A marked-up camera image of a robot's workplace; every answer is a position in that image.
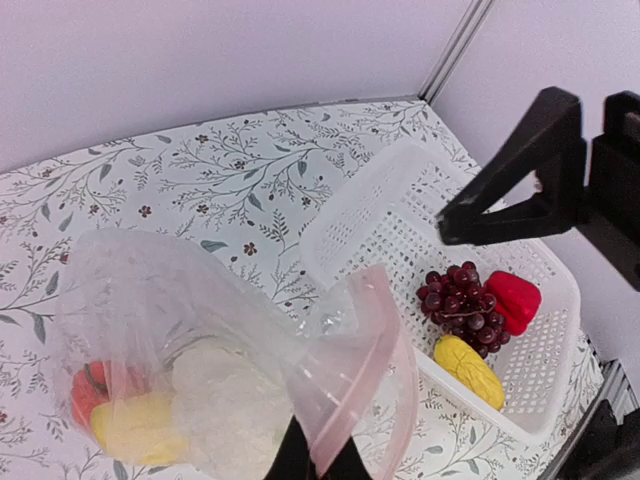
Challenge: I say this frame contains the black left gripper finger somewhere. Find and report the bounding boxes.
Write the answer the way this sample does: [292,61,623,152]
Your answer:
[264,417,372,480]

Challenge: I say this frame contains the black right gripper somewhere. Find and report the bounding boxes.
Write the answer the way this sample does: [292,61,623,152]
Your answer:
[436,86,639,289]

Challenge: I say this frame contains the white toy cauliflower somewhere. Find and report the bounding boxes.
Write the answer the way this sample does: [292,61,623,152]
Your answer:
[172,341,292,479]

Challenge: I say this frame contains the clear zip top bag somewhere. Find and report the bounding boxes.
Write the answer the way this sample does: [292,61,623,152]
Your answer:
[52,229,417,479]

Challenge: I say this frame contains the white plastic basket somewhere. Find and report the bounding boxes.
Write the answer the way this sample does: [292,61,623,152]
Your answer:
[300,140,580,445]

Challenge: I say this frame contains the orange toy pumpkin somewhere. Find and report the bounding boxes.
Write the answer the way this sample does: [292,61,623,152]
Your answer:
[71,360,110,432]

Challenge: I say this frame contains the red toy bell pepper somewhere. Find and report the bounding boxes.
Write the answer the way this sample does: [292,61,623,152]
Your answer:
[485,271,542,336]

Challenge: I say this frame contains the purple toy grapes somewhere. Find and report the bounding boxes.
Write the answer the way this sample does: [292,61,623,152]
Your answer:
[416,260,511,359]

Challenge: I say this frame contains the floral patterned table mat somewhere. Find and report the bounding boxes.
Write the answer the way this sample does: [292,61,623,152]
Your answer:
[0,99,606,480]

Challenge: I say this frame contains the right aluminium frame post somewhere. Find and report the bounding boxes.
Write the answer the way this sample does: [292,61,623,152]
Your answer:
[418,0,496,104]

